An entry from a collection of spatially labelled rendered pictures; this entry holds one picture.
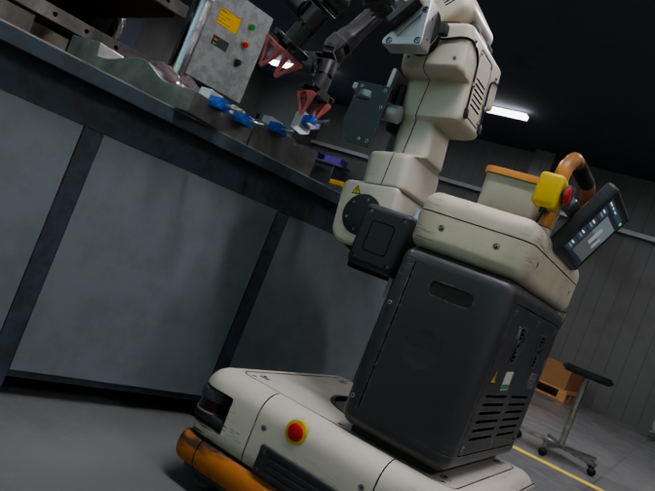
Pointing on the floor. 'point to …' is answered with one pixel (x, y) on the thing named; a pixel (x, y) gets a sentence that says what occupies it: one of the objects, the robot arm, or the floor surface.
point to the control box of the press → (227, 47)
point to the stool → (572, 419)
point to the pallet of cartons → (570, 382)
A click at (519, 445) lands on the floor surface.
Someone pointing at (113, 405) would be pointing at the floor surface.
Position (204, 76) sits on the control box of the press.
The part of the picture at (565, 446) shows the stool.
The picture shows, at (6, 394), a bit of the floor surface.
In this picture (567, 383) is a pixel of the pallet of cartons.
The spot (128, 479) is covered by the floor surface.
